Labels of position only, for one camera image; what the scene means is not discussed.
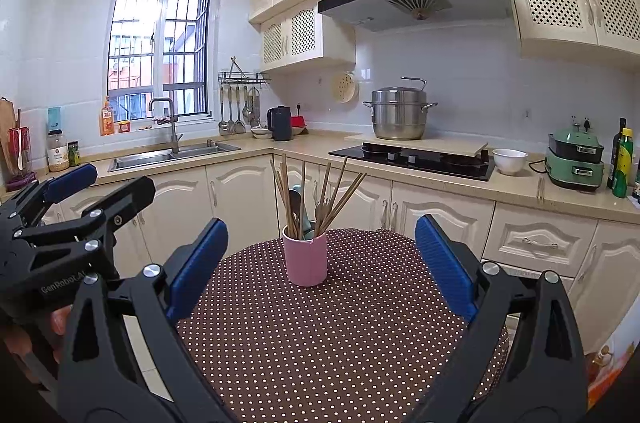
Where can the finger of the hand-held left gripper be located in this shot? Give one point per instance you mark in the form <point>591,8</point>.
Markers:
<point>72,178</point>
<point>135,193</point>

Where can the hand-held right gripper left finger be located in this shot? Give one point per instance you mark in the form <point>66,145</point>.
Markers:
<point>197,268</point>

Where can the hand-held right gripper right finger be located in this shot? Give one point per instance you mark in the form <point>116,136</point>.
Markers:
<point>445,268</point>

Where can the pink utensil cup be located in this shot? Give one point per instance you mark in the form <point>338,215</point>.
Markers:
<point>305,260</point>

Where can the light blue knife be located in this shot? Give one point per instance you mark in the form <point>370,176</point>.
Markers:
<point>307,227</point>

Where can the bunch of wooden chopsticks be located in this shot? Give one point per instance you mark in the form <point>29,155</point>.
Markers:
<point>285,188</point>

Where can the clear jar with red utensils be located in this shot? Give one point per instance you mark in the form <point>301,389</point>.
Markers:
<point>20,153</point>

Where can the person's left hand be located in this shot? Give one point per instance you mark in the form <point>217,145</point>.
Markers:
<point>62,320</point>

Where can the small green jar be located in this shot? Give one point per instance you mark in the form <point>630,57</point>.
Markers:
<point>74,154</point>

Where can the large white label jar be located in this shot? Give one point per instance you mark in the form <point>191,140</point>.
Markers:
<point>58,153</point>

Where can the steel kitchen sink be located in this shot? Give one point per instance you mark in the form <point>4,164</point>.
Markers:
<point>150,160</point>

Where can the light blue carton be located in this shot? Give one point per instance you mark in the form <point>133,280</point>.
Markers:
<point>55,118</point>

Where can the orange dish soap bottle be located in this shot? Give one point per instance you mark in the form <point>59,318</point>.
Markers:
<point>107,120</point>

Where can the steel kitchen faucet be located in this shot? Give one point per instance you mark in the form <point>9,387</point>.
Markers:
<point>172,128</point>

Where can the cream lower kitchen cabinets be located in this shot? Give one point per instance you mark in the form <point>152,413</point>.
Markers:
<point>240,193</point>

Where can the wooden cutting board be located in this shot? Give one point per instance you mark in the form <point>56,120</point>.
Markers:
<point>6,123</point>

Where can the black gas cooktop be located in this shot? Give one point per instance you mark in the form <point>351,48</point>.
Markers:
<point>425,165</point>

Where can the hanging steel kitchen utensil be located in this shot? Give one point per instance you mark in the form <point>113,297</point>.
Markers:
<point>240,126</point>
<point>255,108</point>
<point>231,125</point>
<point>247,112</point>
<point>223,127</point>

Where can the white bowl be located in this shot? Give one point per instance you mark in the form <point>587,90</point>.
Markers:
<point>510,163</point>

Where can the small white dish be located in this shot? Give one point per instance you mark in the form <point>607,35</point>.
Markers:
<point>261,133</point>

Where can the barred kitchen window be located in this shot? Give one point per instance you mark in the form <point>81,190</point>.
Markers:
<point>167,43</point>

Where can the steel steamer pot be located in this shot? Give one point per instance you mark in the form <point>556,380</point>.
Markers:
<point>400,118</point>

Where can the green electric cooker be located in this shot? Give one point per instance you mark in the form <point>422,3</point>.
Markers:
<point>572,173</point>

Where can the black kettle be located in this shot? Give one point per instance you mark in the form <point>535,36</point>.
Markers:
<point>280,125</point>

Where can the small red container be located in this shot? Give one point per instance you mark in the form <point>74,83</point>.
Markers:
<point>298,122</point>

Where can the orange printed carton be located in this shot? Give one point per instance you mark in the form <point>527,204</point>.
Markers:
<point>602,368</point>

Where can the green bottle yellow cap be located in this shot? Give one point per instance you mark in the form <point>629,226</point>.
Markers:
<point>622,168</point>

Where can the yellow round steamer rack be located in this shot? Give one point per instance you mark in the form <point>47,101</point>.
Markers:
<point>346,88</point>

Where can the small lattice door cabinet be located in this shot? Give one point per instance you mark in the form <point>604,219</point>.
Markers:
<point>285,38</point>

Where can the dark glass bottle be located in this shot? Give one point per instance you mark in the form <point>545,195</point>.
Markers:
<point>621,124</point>

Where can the large lattice door cabinet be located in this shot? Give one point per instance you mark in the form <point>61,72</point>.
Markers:
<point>587,3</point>

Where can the wall utensil rack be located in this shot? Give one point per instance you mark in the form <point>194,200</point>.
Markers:
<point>245,78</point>

